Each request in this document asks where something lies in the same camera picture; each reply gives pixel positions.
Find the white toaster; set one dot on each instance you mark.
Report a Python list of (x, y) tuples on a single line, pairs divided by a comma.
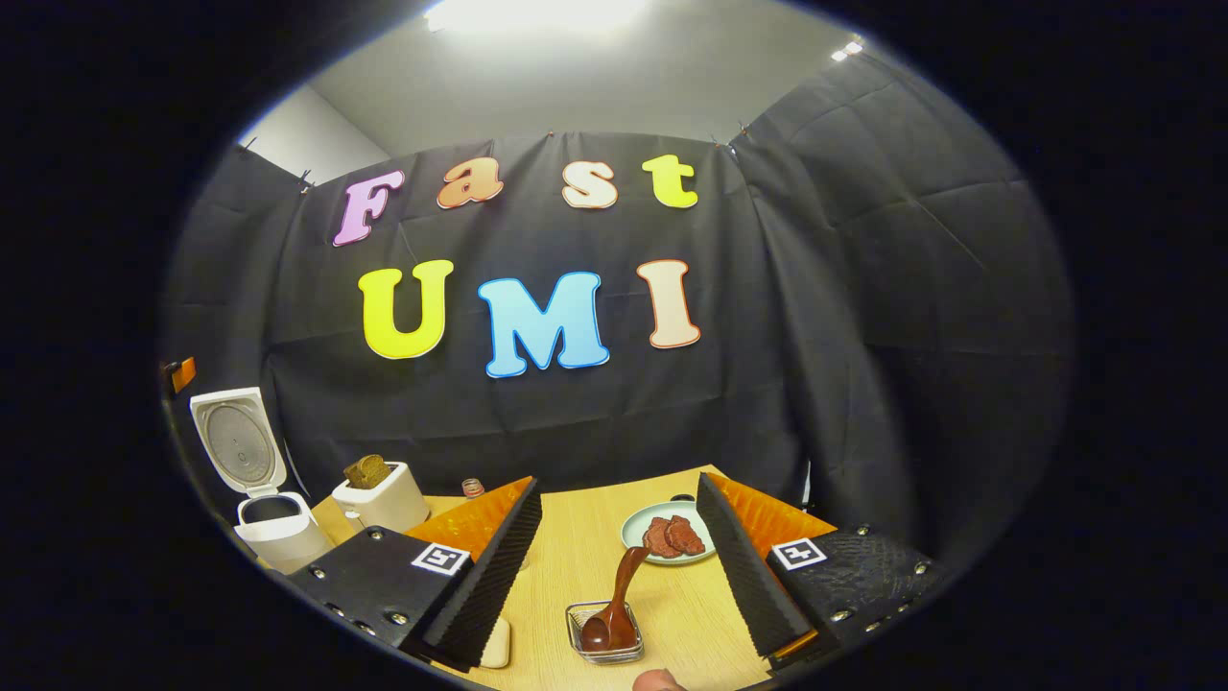
[(389, 504)]

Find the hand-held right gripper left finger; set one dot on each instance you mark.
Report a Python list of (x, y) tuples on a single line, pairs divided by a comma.
[(484, 595)]

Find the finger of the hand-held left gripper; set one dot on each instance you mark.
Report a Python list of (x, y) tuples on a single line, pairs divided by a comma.
[(180, 374)]

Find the clear bottle red label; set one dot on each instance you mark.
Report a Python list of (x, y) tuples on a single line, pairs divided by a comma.
[(473, 488)]

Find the red meat slices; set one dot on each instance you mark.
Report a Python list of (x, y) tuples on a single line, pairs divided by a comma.
[(673, 536)]

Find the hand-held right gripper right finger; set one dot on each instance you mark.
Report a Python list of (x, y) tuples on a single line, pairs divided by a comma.
[(743, 576)]

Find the white rice cooker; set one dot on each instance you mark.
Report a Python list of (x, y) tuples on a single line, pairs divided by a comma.
[(273, 533)]

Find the brown wooden spoon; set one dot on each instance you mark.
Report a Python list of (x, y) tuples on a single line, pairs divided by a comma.
[(624, 590)]

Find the beige rectangular dish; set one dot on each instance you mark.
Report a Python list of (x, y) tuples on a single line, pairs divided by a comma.
[(496, 645)]

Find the small ceiling light panel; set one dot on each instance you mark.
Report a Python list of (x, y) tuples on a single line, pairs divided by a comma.
[(848, 50)]

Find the pale green plate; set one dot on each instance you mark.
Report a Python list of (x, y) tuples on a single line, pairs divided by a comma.
[(635, 528)]

